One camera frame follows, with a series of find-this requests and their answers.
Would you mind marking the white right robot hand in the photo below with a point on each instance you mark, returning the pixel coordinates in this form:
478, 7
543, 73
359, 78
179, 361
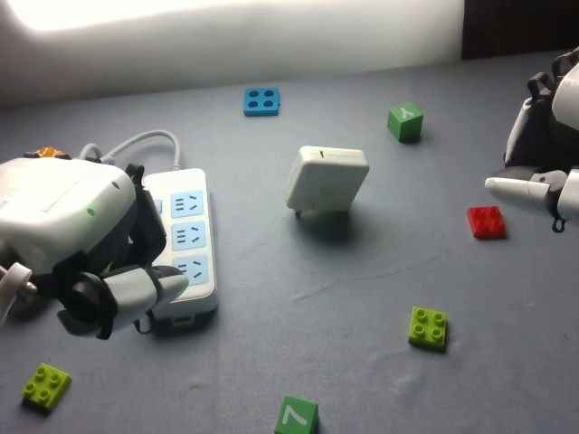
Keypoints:
565, 99

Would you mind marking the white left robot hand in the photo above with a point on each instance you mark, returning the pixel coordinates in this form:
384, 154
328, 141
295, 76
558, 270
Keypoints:
59, 203

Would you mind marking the white power strip blue sockets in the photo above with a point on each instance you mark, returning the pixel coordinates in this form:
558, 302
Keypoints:
192, 226

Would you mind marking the white power adapter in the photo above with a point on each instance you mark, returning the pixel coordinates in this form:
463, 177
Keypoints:
325, 181

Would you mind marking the orange toy fruit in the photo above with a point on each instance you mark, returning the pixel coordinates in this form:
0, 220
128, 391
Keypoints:
47, 152

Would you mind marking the red toy brick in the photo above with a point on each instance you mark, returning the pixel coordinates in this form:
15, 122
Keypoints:
486, 222

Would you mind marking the green cube letter Y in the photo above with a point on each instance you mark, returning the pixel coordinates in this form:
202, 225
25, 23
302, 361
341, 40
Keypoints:
405, 122

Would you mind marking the lime green toy brick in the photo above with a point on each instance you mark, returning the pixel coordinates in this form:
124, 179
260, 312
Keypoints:
427, 327
45, 388

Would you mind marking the blue four-hole block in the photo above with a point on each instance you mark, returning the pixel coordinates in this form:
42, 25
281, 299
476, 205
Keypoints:
261, 101

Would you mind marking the grey table cloth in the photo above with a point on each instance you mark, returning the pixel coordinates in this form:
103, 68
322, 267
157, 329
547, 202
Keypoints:
339, 280

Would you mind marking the green cube numeral 7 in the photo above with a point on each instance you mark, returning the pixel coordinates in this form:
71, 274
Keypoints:
296, 418

